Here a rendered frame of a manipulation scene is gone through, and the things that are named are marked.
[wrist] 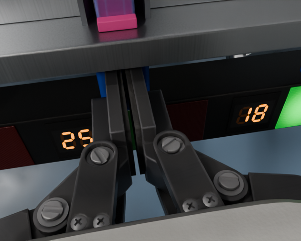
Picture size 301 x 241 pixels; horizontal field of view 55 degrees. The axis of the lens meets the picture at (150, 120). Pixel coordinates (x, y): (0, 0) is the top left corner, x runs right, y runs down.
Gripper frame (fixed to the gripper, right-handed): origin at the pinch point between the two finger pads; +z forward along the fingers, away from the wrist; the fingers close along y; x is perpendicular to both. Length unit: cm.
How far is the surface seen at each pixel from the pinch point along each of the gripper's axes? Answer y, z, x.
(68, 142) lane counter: -3.8, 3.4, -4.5
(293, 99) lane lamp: 10.3, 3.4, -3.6
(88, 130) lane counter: -2.4, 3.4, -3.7
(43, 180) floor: -25, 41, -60
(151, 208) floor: 4, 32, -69
